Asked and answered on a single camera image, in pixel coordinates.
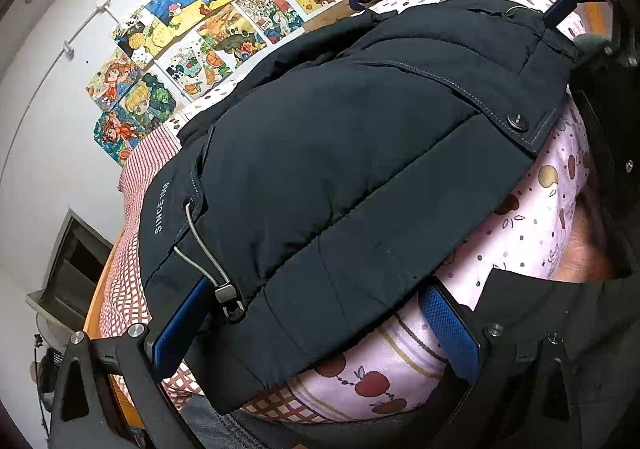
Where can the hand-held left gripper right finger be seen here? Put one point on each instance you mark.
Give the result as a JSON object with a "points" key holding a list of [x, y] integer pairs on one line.
{"points": [[450, 334]]}

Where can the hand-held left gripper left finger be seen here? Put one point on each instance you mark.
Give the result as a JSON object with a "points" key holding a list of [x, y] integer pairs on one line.
{"points": [[180, 324]]}

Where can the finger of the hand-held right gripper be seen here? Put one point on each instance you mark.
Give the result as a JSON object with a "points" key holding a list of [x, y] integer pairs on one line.
{"points": [[560, 11]]}

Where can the black padded jacket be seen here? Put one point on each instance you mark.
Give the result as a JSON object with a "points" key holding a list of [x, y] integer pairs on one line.
{"points": [[325, 154]]}

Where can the person's grey jeans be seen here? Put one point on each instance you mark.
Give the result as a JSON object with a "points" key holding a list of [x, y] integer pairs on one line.
{"points": [[220, 429]]}

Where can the person's bare torso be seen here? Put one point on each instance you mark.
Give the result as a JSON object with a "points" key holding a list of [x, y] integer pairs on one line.
{"points": [[580, 259]]}

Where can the pink fruit print quilt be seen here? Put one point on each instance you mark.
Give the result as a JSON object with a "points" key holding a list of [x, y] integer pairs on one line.
{"points": [[525, 224]]}

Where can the grey framed window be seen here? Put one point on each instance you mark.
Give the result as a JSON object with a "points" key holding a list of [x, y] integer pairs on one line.
{"points": [[47, 301]]}

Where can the black plastic crate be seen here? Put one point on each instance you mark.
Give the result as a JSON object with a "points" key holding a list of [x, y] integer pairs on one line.
{"points": [[50, 369]]}

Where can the red checked bed sheet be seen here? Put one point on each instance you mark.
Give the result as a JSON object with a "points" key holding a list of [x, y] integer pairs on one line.
{"points": [[145, 164]]}

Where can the wooden bed frame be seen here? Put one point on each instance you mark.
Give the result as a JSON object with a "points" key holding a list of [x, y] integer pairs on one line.
{"points": [[125, 404]]}

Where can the group of colourful wall drawings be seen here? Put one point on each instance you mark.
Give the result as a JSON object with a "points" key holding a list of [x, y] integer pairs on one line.
{"points": [[200, 34]]}

